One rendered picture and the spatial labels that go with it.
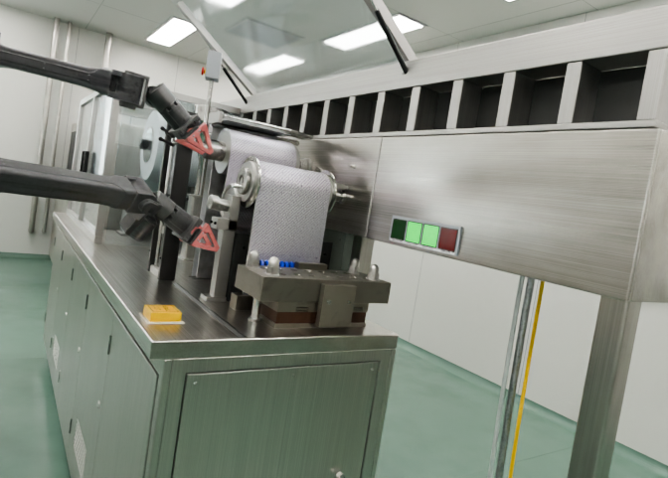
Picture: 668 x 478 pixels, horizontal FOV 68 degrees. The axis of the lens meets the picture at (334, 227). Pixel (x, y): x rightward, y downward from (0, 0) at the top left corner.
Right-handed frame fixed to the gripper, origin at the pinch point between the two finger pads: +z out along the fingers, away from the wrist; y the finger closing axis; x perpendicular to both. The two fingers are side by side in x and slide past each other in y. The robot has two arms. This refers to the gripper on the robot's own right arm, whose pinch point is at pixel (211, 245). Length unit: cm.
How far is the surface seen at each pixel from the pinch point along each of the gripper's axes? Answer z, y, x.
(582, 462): 65, 75, 5
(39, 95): -58, -555, 69
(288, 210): 11.4, 1.0, 21.4
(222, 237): 3.8, -7.5, 4.6
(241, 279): 8.8, 7.9, -2.8
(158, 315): -5.2, 13.4, -20.7
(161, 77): 24, -553, 187
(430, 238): 29, 37, 31
